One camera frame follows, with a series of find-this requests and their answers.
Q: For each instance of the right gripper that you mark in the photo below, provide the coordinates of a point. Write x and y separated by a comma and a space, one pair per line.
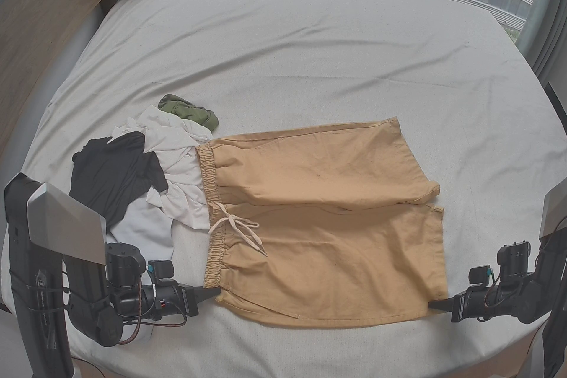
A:
474, 305

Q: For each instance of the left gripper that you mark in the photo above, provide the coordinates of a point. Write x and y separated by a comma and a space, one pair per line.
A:
177, 301

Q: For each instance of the tan shorts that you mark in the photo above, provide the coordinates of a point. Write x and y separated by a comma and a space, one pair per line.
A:
332, 225

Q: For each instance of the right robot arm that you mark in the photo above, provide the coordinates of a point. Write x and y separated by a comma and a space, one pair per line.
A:
545, 292

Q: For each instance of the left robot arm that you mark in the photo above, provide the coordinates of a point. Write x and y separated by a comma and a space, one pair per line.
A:
57, 234

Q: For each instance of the bed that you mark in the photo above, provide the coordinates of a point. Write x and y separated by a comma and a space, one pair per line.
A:
310, 57

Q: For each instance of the pale blue garment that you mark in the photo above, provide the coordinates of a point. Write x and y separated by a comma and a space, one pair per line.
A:
141, 230

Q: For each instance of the black T-shirt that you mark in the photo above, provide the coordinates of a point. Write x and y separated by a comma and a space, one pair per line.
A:
110, 177

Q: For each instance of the white garment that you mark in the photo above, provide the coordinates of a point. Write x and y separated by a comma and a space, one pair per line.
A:
177, 146

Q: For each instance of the olive green garment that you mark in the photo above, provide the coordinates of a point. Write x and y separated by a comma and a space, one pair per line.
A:
190, 110

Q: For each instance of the grey-green curtain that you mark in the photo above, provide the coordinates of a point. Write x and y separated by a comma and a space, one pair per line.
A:
547, 13

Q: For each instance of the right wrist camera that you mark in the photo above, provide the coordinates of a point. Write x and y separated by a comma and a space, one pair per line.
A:
479, 274

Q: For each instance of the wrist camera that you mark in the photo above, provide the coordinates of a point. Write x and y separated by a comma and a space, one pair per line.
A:
479, 274
161, 271

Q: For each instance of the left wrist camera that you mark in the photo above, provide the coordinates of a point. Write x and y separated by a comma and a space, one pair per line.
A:
161, 271

